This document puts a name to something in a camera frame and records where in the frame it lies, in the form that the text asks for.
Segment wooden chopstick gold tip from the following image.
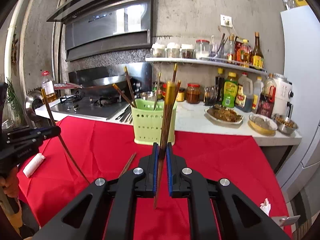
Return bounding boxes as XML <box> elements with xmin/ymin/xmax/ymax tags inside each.
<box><xmin>112</xmin><ymin>83</ymin><xmax>135</xmax><ymax>108</ymax></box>
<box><xmin>153</xmin><ymin>72</ymin><xmax>162</xmax><ymax>111</ymax></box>
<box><xmin>153</xmin><ymin>81</ymin><xmax>176</xmax><ymax>209</ymax></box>
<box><xmin>41</xmin><ymin>88</ymin><xmax>90</xmax><ymax>184</ymax></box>
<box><xmin>172</xmin><ymin>63</ymin><xmax>177</xmax><ymax>83</ymax></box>
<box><xmin>174</xmin><ymin>80</ymin><xmax>181</xmax><ymax>100</ymax></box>
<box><xmin>118</xmin><ymin>153</ymin><xmax>136</xmax><ymax>178</ymax></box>
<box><xmin>124</xmin><ymin>66</ymin><xmax>137</xmax><ymax>108</ymax></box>

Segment white kitchen appliance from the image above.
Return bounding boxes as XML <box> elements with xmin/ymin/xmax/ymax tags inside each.
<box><xmin>272</xmin><ymin>73</ymin><xmax>293</xmax><ymax>118</ymax></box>

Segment person's left hand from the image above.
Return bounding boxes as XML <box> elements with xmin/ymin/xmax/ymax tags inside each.
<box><xmin>0</xmin><ymin>166</ymin><xmax>19</xmax><ymax>198</ymax></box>

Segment white roll of tape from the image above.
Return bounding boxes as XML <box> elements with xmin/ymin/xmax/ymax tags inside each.
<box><xmin>23</xmin><ymin>153</ymin><xmax>45</xmax><ymax>178</ymax></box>

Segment crumpled white tissue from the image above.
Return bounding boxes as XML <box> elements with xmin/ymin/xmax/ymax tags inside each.
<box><xmin>260</xmin><ymin>198</ymin><xmax>271</xmax><ymax>216</ymax></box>

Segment cooking oil bottle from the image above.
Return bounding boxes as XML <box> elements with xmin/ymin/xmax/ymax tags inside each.
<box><xmin>42</xmin><ymin>70</ymin><xmax>57</xmax><ymax>103</ymax></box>

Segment red tablecloth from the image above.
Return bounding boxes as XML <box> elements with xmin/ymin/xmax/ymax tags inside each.
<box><xmin>17</xmin><ymin>115</ymin><xmax>293</xmax><ymax>240</ymax></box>

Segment gas stove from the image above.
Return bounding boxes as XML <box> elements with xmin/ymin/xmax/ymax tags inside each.
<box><xmin>50</xmin><ymin>93</ymin><xmax>129</xmax><ymax>120</ymax></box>

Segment yellow bowl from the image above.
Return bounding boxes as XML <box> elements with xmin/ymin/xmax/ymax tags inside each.
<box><xmin>248</xmin><ymin>114</ymin><xmax>278</xmax><ymax>136</ymax></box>

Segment steel bowl with food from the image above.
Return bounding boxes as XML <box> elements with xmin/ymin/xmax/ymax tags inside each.
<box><xmin>272</xmin><ymin>114</ymin><xmax>298</xmax><ymax>135</ymax></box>

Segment plate of cooked food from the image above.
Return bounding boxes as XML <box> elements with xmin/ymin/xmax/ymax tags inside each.
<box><xmin>204</xmin><ymin>104</ymin><xmax>244</xmax><ymax>125</ymax></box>

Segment steel wok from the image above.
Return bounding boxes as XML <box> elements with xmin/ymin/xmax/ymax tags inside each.
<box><xmin>54</xmin><ymin>76</ymin><xmax>127</xmax><ymax>95</ymax></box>

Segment large soy sauce jug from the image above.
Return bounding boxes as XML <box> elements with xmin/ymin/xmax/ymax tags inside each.
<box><xmin>235</xmin><ymin>72</ymin><xmax>254</xmax><ymax>113</ymax></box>

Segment green plastic utensil holder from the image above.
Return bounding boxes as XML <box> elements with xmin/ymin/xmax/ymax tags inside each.
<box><xmin>131</xmin><ymin>99</ymin><xmax>164</xmax><ymax>145</ymax></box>

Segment green sauce bottle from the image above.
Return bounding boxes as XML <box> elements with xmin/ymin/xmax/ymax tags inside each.
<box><xmin>222</xmin><ymin>72</ymin><xmax>238</xmax><ymax>108</ymax></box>

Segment brown sauce glass jar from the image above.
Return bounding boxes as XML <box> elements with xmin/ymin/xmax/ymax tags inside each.
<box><xmin>185</xmin><ymin>83</ymin><xmax>201</xmax><ymax>104</ymax></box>

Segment dark soy sauce bottle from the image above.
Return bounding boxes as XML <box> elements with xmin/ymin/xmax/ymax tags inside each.
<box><xmin>215</xmin><ymin>68</ymin><xmax>225</xmax><ymax>104</ymax></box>

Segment small steel bowl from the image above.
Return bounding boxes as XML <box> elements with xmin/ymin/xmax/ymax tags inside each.
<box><xmin>139</xmin><ymin>91</ymin><xmax>156</xmax><ymax>101</ymax></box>

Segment range hood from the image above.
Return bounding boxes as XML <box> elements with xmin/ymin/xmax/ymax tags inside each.
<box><xmin>47</xmin><ymin>0</ymin><xmax>153</xmax><ymax>62</ymax></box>

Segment brown vinegar bottle on shelf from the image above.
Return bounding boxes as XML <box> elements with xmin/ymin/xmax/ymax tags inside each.
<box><xmin>251</xmin><ymin>32</ymin><xmax>264</xmax><ymax>70</ymax></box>

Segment clear glass jar red lid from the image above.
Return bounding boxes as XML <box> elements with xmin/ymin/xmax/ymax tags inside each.
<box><xmin>195</xmin><ymin>39</ymin><xmax>210</xmax><ymax>60</ymax></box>

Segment white refrigerator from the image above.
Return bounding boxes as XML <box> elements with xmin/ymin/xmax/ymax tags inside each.
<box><xmin>277</xmin><ymin>5</ymin><xmax>319</xmax><ymax>200</ymax></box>

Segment yellow box on fridge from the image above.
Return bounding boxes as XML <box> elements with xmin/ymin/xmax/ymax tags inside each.
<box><xmin>294</xmin><ymin>0</ymin><xmax>308</xmax><ymax>7</ymax></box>

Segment metal bracket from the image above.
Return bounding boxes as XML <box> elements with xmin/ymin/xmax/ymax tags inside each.
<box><xmin>271</xmin><ymin>215</ymin><xmax>300</xmax><ymax>228</ymax></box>

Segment white wall shelf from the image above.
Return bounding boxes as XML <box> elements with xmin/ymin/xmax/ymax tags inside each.
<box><xmin>145</xmin><ymin>57</ymin><xmax>268</xmax><ymax>76</ymax></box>

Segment wall power socket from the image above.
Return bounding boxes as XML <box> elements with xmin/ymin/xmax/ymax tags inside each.
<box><xmin>220</xmin><ymin>14</ymin><xmax>233</xmax><ymax>28</ymax></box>

